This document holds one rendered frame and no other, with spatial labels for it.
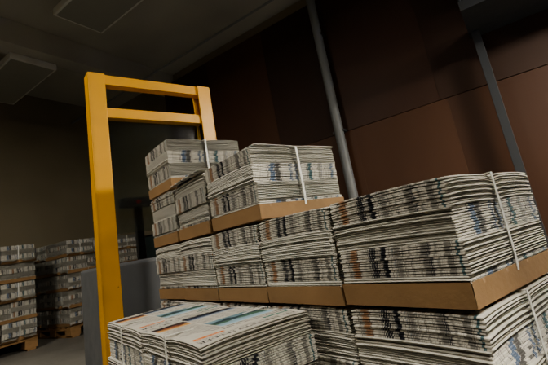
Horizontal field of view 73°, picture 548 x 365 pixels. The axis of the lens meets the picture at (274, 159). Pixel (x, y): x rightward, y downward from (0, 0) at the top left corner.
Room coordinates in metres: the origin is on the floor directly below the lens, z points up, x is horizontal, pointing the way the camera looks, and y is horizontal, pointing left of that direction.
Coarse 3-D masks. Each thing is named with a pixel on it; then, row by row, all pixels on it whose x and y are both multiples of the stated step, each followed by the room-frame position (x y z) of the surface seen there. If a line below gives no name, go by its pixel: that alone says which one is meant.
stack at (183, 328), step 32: (128, 320) 1.29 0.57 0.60; (160, 320) 1.17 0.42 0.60; (192, 320) 1.07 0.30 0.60; (224, 320) 0.98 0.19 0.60; (256, 320) 0.90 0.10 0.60; (288, 320) 0.91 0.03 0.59; (128, 352) 1.18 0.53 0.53; (160, 352) 0.96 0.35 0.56; (192, 352) 0.80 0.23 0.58; (224, 352) 0.80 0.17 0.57; (256, 352) 0.84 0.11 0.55; (288, 352) 0.89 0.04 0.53
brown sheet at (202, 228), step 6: (204, 222) 1.33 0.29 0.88; (210, 222) 1.31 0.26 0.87; (186, 228) 1.47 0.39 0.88; (192, 228) 1.42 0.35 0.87; (198, 228) 1.38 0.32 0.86; (204, 228) 1.34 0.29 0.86; (210, 228) 1.31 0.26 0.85; (180, 234) 1.52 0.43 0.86; (186, 234) 1.47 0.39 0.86; (192, 234) 1.42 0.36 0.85; (198, 234) 1.38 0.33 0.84; (204, 234) 1.35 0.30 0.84; (180, 240) 1.53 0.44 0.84
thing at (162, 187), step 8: (160, 184) 1.63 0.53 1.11; (168, 184) 1.57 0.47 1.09; (152, 192) 1.72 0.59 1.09; (160, 192) 1.65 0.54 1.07; (176, 232) 1.54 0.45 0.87; (160, 240) 1.70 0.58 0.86; (168, 240) 1.62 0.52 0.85; (176, 240) 1.55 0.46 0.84; (176, 288) 1.60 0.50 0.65; (160, 296) 1.75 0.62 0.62; (168, 296) 1.68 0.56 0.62; (176, 296) 1.61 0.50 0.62; (184, 296) 1.55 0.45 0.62
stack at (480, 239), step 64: (384, 192) 0.74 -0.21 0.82; (448, 192) 0.65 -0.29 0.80; (512, 192) 0.81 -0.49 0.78; (192, 256) 1.43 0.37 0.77; (256, 256) 1.10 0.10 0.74; (320, 256) 0.90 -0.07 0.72; (384, 256) 0.76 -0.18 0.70; (448, 256) 0.66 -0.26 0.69; (512, 256) 0.75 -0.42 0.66; (320, 320) 0.94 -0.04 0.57; (384, 320) 0.79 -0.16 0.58; (448, 320) 0.69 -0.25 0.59; (512, 320) 0.70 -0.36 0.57
